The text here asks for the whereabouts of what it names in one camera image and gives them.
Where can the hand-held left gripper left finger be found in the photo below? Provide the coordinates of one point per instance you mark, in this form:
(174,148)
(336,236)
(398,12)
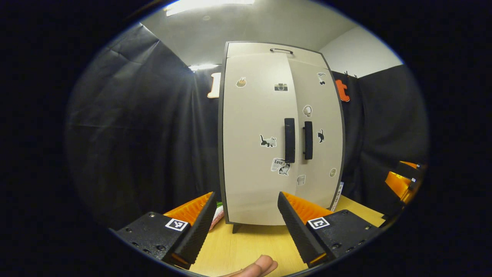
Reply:
(198,234)

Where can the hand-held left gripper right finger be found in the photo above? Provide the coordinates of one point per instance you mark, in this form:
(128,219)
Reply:
(296,231)

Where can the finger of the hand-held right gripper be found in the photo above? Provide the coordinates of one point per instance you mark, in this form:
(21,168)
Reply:
(411,166)
(398,184)

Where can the white cabinet door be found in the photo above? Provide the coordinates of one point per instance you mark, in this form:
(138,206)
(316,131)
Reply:
(250,115)
(326,154)

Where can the white shoe cabinet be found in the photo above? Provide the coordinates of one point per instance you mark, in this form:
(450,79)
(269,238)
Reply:
(253,48)

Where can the pink white packet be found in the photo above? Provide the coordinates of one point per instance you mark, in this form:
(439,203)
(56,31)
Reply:
(217,217)

